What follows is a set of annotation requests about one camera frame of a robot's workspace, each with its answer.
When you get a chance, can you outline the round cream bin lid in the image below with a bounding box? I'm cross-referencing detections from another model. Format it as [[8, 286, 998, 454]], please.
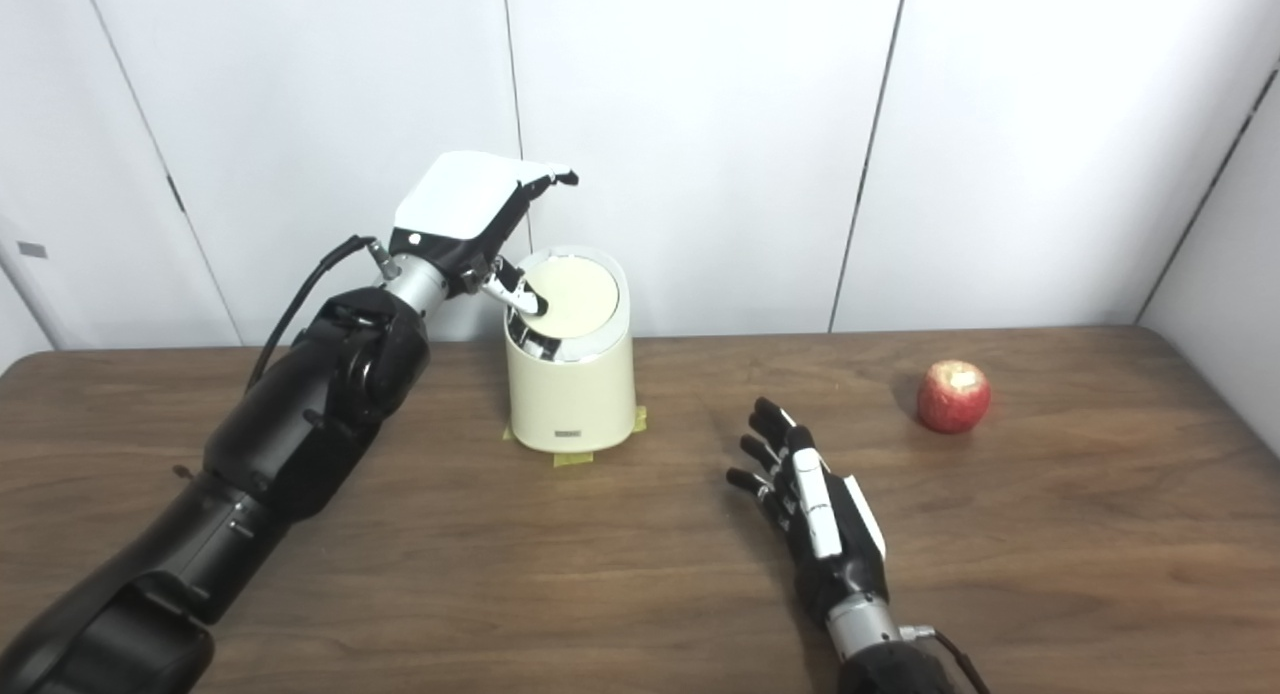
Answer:
[[515, 255, 621, 340]]

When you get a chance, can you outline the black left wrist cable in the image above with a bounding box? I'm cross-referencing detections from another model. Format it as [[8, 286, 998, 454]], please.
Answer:
[[245, 236, 401, 395]]

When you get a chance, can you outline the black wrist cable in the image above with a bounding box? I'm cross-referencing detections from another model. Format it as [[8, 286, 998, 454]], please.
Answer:
[[245, 236, 401, 395], [900, 626, 993, 694]]

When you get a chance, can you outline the red apple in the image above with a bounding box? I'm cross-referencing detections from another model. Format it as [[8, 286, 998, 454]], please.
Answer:
[[917, 360, 992, 435]]

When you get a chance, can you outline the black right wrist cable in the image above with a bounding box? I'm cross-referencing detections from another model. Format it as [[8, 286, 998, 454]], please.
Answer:
[[900, 626, 993, 694]]

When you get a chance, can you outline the cream-colored plastic bin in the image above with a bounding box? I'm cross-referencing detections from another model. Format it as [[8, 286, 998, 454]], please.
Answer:
[[503, 245, 638, 453]]

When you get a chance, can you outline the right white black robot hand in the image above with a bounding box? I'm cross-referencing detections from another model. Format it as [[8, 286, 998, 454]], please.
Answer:
[[726, 397, 889, 630]]

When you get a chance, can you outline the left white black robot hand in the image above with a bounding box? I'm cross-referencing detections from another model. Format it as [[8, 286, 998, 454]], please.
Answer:
[[388, 151, 579, 320]]

